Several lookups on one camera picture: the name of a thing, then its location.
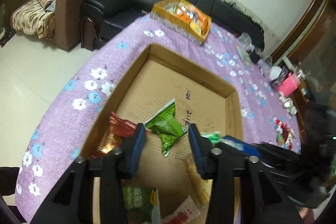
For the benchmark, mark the yellow biscuit packet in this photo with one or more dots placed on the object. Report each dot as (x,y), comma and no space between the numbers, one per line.
(202,187)

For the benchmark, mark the pink knit covered bottle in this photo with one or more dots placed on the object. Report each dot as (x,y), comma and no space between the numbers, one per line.
(289,85)

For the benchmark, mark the black leather sofa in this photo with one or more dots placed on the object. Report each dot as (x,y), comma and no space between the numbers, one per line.
(101,20)

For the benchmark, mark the green yellow snack packet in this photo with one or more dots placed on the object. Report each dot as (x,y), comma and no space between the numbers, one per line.
(142,204)

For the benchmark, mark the patterned blanket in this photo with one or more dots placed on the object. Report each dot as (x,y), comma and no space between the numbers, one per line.
(32,19)

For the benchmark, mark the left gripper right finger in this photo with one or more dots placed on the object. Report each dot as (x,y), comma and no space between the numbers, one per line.
(201,148)

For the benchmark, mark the shiny red snack packet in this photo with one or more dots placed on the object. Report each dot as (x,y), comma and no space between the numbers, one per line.
(119,129)

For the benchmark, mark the white red snack packet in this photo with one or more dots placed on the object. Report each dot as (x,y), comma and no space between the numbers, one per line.
(185,213)

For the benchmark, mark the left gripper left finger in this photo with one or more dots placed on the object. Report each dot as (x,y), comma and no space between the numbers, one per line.
(132,149)

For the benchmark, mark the red candy wrappers pile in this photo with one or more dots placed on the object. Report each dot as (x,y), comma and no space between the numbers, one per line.
(285,134)

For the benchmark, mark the yellow snack tray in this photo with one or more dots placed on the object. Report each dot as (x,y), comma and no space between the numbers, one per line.
(183,17)

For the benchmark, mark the shallow cardboard box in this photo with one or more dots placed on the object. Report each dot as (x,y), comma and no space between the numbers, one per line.
(157,77)

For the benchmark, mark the purple floral tablecloth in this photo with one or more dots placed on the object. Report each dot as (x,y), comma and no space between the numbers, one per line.
(60,134)

